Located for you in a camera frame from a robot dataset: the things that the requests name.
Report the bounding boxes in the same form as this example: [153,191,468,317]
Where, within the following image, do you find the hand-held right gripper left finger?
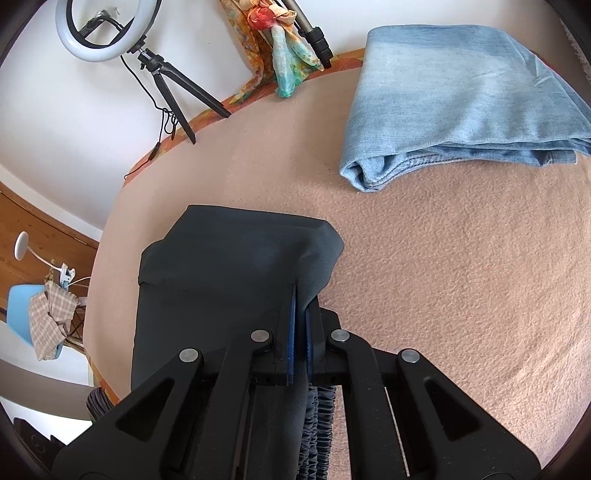
[53,281,298,480]

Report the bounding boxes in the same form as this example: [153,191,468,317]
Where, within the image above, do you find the pink blanket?
[83,69,591,472]

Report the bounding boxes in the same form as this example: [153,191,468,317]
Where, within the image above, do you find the black tripod leg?
[281,0,334,69]

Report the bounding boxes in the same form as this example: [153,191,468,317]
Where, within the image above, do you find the black ring light tripod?
[120,46,232,145]

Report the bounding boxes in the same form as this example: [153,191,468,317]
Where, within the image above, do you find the black ring light cable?
[124,55,178,178]

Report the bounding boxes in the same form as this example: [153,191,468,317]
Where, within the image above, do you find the checked beige cloth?
[28,281,79,361]

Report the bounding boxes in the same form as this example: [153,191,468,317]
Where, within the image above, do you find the folded light blue jeans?
[339,24,591,192]

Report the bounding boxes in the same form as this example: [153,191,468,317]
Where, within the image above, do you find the colourful scarf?
[219,0,324,100]

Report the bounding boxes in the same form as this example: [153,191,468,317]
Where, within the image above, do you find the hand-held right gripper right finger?
[302,307,541,480]

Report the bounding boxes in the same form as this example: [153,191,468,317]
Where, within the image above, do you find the light blue chair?
[7,284,65,361]

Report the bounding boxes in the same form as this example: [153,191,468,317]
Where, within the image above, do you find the white ring light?
[55,0,162,63]

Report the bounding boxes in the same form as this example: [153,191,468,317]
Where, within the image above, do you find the dark blue pants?
[130,204,345,480]

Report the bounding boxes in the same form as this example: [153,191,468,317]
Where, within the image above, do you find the white clip-on lamp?
[14,232,77,287]

